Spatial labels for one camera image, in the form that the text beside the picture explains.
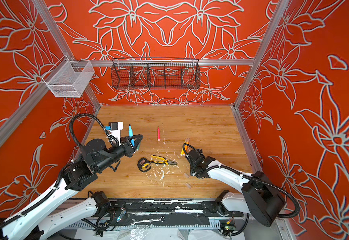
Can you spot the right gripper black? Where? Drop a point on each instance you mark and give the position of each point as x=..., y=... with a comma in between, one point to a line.
x=192, y=171

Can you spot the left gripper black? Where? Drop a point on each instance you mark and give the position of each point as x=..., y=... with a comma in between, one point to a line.
x=127, y=146

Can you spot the blue marker pen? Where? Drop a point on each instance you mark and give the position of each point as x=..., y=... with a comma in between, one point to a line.
x=131, y=134

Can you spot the orange marker pen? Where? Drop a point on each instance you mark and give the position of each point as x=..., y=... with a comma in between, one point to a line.
x=187, y=142

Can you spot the pink marker pen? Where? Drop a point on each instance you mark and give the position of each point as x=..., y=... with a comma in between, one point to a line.
x=158, y=134

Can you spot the yellow marker pen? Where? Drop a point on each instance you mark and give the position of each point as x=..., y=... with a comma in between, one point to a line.
x=182, y=148

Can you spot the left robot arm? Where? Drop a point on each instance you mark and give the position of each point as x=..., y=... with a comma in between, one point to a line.
x=37, y=221

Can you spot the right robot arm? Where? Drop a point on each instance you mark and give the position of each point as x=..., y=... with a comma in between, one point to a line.
x=257, y=195

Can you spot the yellow black tape measure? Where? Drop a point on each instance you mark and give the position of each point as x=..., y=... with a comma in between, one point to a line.
x=144, y=165

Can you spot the yellow black pliers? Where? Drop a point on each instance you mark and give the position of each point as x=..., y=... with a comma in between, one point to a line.
x=158, y=160

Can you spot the silver wrench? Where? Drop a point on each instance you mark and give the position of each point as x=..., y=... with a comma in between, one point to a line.
x=134, y=222

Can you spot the small circuit board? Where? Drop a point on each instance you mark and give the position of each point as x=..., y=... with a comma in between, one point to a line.
x=227, y=228

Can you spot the white mesh basket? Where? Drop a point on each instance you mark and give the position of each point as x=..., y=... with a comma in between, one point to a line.
x=69, y=79

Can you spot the black wire basket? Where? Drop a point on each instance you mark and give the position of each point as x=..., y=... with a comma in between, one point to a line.
x=155, y=74

